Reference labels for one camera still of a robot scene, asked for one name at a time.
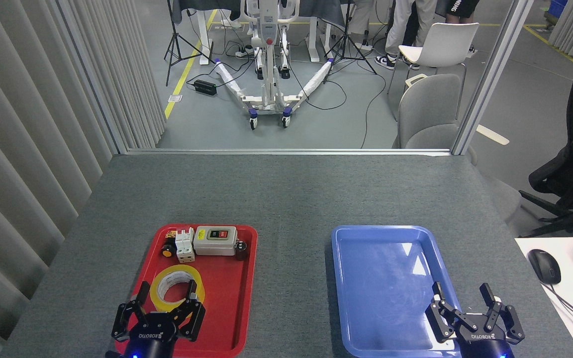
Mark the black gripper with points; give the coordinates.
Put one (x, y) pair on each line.
(483, 343)
(149, 338)

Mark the yellow tape roll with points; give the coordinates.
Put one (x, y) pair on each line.
(156, 293)

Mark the black button with orange cap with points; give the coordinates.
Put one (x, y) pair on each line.
(168, 251)

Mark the red plastic tray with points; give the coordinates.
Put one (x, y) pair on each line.
(227, 298)

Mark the white circuit breaker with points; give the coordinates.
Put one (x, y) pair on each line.
(185, 246)

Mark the small orange connector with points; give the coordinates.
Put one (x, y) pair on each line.
(171, 233)

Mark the black computer mouse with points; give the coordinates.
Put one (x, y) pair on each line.
(545, 266)

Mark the white desk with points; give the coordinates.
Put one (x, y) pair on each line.
(572, 268)

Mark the blue plastic tray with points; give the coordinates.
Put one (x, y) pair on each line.
(376, 278)

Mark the pale flat board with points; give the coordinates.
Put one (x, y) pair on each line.
(491, 134)

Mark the grey upholstered chair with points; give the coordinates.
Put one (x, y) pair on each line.
(428, 109)

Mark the white floor label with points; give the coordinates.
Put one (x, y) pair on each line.
(175, 98)

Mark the black power adapter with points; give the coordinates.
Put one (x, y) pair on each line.
(205, 87)

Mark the white wheeled stand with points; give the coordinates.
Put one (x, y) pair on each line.
(269, 74)

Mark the white plastic chair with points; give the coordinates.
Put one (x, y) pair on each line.
(445, 44)

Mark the white power strip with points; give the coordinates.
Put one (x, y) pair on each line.
(244, 51)

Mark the black tripod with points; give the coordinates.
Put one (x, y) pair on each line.
(347, 35)
(173, 35)

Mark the person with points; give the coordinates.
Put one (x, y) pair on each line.
(401, 25)
(460, 7)
(362, 17)

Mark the blue storage bin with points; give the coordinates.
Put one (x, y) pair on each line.
(558, 7)

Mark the grey push button switch box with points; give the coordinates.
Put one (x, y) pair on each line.
(214, 243)

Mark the black round knob switch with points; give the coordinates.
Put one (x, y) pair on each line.
(240, 251)

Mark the silver frame rail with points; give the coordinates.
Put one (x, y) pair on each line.
(286, 151)

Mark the silver frame post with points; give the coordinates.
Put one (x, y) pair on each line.
(493, 74)

